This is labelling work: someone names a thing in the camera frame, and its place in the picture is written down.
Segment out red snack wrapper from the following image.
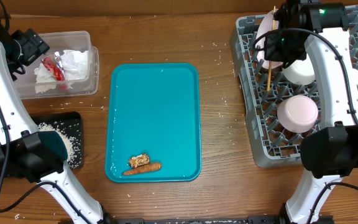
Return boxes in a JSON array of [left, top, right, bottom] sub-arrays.
[[42, 52, 66, 82]]

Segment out pale green bowl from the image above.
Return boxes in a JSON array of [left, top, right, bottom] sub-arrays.
[[282, 55, 315, 85]]

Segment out wooden chopstick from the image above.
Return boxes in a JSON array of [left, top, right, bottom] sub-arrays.
[[267, 6, 276, 93]]

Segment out white tissue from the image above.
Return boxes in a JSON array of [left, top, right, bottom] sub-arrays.
[[34, 50, 88, 93]]

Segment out small pink bowl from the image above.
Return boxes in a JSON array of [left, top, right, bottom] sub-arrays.
[[277, 95, 318, 133]]

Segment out white cup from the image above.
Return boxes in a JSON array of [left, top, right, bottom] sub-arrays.
[[352, 68, 358, 85]]

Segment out brown food scrap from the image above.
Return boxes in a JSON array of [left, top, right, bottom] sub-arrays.
[[128, 153, 150, 169]]

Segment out orange carrot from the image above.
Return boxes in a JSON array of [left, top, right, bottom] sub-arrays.
[[122, 162, 162, 175]]

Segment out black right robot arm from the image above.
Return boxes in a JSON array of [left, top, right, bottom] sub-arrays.
[[260, 1, 358, 223]]

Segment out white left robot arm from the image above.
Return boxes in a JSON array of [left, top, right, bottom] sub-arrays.
[[0, 20, 114, 223]]

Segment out grey dishwasher rack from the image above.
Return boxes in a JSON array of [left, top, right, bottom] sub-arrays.
[[230, 5, 358, 168]]

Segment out clear plastic bin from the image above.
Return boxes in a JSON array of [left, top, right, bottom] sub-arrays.
[[14, 30, 99, 100]]

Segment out black tray bin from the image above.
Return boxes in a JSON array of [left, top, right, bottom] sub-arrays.
[[31, 111, 85, 169]]

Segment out pile of white rice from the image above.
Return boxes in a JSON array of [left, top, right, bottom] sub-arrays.
[[38, 121, 83, 169]]

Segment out teal plastic tray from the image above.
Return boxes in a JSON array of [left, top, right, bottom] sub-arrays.
[[105, 63, 201, 183]]

